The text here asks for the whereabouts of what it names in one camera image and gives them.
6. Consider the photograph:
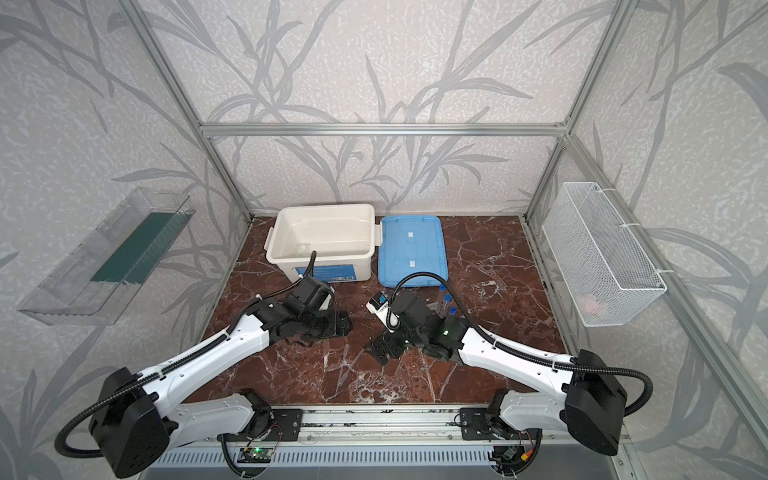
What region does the blue plastic bin lid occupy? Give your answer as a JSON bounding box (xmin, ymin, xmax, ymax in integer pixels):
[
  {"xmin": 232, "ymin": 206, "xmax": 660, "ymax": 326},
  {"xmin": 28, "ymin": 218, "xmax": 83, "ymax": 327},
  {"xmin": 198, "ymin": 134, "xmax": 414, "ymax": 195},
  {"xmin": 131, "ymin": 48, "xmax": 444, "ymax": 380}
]
[{"xmin": 377, "ymin": 215, "xmax": 449, "ymax": 288}]

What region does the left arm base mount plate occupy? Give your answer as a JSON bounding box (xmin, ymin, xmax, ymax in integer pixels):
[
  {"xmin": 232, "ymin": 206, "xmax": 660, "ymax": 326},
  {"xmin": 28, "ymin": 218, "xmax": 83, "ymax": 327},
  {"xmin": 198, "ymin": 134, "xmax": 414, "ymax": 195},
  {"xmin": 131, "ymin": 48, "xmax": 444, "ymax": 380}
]
[{"xmin": 217, "ymin": 408, "xmax": 303, "ymax": 442}]

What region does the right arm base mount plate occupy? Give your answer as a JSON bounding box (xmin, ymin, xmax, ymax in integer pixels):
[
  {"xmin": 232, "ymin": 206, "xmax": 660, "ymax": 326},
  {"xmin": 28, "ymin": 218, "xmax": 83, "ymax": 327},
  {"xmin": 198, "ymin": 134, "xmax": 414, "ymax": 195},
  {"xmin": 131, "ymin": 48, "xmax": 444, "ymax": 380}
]
[{"xmin": 458, "ymin": 407, "xmax": 512, "ymax": 441}]

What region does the pink item in basket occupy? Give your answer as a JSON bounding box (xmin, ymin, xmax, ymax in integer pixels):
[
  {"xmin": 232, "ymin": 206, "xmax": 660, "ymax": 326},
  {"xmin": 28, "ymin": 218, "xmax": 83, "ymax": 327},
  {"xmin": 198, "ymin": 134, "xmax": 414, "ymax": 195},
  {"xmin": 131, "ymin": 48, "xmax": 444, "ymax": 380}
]
[{"xmin": 578, "ymin": 294, "xmax": 607, "ymax": 317}]

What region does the clear plastic pipette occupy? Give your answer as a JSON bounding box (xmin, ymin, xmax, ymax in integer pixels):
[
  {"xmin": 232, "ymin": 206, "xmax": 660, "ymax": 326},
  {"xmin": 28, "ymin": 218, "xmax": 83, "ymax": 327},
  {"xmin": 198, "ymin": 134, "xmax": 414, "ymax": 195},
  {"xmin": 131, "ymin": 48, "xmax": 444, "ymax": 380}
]
[{"xmin": 336, "ymin": 345, "xmax": 349, "ymax": 390}]

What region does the aluminium front rail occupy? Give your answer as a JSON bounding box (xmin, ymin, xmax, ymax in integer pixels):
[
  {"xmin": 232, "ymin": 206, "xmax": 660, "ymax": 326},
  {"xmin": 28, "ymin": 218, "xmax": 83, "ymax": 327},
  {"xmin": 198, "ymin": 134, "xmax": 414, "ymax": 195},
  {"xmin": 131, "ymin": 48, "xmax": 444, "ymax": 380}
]
[{"xmin": 125, "ymin": 403, "xmax": 631, "ymax": 448}]

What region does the green circuit board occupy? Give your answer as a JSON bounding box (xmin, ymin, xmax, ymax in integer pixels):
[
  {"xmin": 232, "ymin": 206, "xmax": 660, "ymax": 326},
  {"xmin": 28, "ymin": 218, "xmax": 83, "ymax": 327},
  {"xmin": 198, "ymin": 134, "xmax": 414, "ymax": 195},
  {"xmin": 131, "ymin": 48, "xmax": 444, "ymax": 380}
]
[{"xmin": 237, "ymin": 447, "xmax": 275, "ymax": 464}]

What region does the white wire mesh basket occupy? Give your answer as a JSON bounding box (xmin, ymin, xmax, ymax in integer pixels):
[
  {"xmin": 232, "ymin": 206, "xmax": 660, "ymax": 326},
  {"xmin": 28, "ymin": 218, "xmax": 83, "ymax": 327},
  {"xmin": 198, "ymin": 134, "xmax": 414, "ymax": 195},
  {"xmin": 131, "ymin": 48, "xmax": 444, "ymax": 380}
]
[{"xmin": 542, "ymin": 182, "xmax": 667, "ymax": 327}]

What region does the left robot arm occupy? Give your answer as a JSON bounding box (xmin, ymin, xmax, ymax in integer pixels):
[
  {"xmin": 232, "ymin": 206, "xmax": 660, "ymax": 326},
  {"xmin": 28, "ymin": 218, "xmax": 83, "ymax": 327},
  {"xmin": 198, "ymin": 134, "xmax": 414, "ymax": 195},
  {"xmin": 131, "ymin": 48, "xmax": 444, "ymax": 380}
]
[{"xmin": 54, "ymin": 265, "xmax": 352, "ymax": 479}]

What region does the white plastic storage bin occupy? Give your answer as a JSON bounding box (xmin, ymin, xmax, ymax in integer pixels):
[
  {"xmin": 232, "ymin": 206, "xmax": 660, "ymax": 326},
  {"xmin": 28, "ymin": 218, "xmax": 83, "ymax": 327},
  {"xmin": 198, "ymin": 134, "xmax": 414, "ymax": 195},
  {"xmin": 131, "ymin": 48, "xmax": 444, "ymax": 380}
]
[{"xmin": 264, "ymin": 204, "xmax": 381, "ymax": 282}]

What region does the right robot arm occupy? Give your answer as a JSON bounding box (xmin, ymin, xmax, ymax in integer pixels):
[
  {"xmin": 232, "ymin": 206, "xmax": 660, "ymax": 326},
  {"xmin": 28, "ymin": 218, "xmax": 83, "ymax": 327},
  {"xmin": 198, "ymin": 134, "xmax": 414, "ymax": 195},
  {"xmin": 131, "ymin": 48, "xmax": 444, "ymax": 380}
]
[{"xmin": 366, "ymin": 282, "xmax": 654, "ymax": 456}]

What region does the clear acrylic wall shelf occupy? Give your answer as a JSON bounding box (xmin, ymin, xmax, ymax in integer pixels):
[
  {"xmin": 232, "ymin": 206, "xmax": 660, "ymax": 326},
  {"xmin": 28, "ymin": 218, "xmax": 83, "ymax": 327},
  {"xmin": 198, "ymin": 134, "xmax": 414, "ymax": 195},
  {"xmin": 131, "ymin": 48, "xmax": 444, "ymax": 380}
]
[{"xmin": 18, "ymin": 187, "xmax": 195, "ymax": 326}]

